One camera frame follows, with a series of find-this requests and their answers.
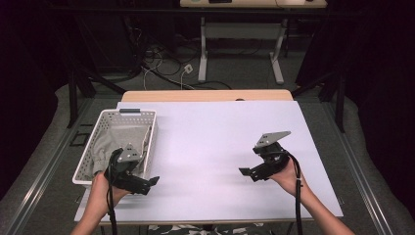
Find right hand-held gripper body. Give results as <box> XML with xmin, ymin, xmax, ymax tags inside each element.
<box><xmin>251</xmin><ymin>130</ymin><xmax>292</xmax><ymax>182</ymax></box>

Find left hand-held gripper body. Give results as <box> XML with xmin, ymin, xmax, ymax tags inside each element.
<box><xmin>104</xmin><ymin>143</ymin><xmax>151</xmax><ymax>196</ymax></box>

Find grey pants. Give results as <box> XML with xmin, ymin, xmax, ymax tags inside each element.
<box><xmin>91</xmin><ymin>125</ymin><xmax>152</xmax><ymax>176</ymax></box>

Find white perforated plastic basket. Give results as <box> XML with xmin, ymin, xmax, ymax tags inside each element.
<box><xmin>71</xmin><ymin>108</ymin><xmax>160</xmax><ymax>189</ymax></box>

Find person's right hand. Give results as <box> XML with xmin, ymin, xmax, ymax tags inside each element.
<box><xmin>268</xmin><ymin>158</ymin><xmax>309</xmax><ymax>199</ymax></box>

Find person's left hand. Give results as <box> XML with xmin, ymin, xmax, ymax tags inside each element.
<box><xmin>89</xmin><ymin>171</ymin><xmax>132</xmax><ymax>213</ymax></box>

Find white table cover board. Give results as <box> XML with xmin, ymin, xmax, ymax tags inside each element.
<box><xmin>73</xmin><ymin>100</ymin><xmax>345</xmax><ymax>225</ymax></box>

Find person's camouflage clothing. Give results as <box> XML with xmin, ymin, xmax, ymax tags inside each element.
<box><xmin>146</xmin><ymin>223</ymin><xmax>272</xmax><ymax>235</ymax></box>

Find black metal stand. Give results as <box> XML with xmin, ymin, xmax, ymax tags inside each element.
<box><xmin>291</xmin><ymin>70</ymin><xmax>346</xmax><ymax>133</ymax></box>
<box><xmin>66</xmin><ymin>63</ymin><xmax>127</xmax><ymax>129</ymax></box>

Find desk with white legs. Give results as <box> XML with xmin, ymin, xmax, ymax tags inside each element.
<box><xmin>179</xmin><ymin>0</ymin><xmax>328</xmax><ymax>86</ymax></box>

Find dark equipment cabinet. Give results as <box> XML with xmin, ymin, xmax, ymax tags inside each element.
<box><xmin>76</xmin><ymin>9</ymin><xmax>140</xmax><ymax>73</ymax></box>

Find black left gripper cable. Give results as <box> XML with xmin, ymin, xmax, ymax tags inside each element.
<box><xmin>106</xmin><ymin>149</ymin><xmax>119</xmax><ymax>235</ymax></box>

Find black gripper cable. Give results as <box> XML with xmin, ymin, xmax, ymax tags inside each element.
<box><xmin>106</xmin><ymin>149</ymin><xmax>119</xmax><ymax>235</ymax></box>
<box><xmin>276</xmin><ymin>151</ymin><xmax>304</xmax><ymax>235</ymax></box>

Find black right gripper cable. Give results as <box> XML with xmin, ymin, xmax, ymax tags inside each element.
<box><xmin>276</xmin><ymin>151</ymin><xmax>304</xmax><ymax>235</ymax></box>

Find aluminium floor rail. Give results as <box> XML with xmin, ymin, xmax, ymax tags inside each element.
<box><xmin>0</xmin><ymin>97</ymin><xmax>96</xmax><ymax>235</ymax></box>
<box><xmin>321</xmin><ymin>101</ymin><xmax>396</xmax><ymax>235</ymax></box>

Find white floor cable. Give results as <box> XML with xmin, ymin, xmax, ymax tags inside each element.
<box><xmin>142</xmin><ymin>67</ymin><xmax>197</xmax><ymax>91</ymax></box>

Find black floor cables bundle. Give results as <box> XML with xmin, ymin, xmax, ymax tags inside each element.
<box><xmin>130</xmin><ymin>25</ymin><xmax>233</xmax><ymax>91</ymax></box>

